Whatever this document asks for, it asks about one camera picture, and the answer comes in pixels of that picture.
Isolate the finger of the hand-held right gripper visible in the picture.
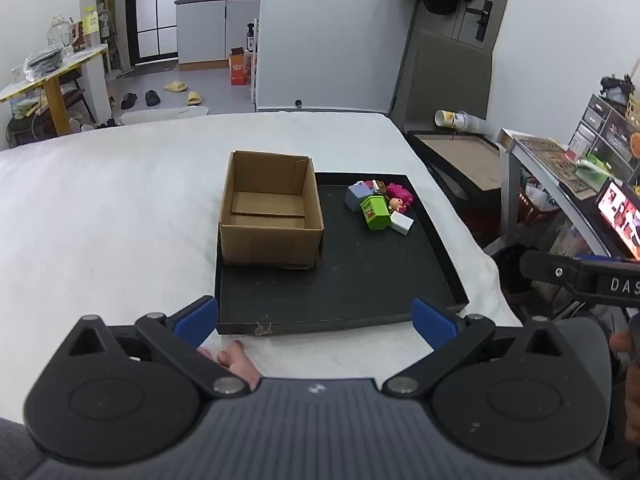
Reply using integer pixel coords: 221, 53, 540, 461
519, 250, 583, 291

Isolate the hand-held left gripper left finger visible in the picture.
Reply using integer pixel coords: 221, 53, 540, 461
64, 296, 251, 400

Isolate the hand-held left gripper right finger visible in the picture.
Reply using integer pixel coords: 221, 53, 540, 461
382, 297, 576, 396

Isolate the black tray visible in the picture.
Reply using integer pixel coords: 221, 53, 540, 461
214, 172, 470, 336
406, 130, 503, 207

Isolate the white block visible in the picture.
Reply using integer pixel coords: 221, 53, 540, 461
390, 211, 415, 236

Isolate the brown cardboard box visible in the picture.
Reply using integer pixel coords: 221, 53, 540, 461
218, 150, 325, 269

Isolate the green toy box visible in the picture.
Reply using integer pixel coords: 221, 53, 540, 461
360, 196, 393, 232

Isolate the pink toy figure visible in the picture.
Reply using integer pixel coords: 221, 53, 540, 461
386, 183, 415, 208

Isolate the purple toy box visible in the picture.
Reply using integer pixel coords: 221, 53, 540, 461
345, 183, 372, 212

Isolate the person's right hand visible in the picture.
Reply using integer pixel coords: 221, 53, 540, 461
610, 330, 640, 362

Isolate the person's bare foot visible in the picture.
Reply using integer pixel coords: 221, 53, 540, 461
197, 340, 262, 391

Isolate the tablet screen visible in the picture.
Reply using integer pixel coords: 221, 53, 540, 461
597, 177, 640, 261

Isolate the white metal desk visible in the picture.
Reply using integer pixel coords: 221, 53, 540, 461
497, 129, 640, 263

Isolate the green tissue pack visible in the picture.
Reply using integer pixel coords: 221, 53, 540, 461
575, 157, 614, 182

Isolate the drawer organizer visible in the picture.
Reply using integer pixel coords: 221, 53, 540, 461
567, 92, 640, 182

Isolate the white floor mat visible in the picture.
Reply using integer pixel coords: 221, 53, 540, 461
120, 105, 210, 126

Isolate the gray board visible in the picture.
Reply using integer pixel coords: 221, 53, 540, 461
389, 29, 495, 128

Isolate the person's left leg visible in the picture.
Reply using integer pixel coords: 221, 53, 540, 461
0, 416, 33, 480

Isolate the orange box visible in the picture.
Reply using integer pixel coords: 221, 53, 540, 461
228, 48, 252, 86

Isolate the wooden table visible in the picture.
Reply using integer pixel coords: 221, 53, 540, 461
0, 44, 109, 137

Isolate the white kitchen cabinet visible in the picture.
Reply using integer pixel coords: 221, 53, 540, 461
175, 0, 262, 67

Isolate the wrapped stack of plates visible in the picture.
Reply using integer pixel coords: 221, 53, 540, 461
22, 46, 67, 82

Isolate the yellow label bottle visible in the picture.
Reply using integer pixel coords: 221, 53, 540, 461
82, 7, 99, 49

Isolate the black framed glass door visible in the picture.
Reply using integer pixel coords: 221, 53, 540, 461
125, 0, 179, 64

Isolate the glass jar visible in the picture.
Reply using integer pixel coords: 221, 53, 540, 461
47, 15, 76, 55

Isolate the black door handle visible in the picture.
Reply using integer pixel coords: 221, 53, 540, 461
475, 0, 494, 43

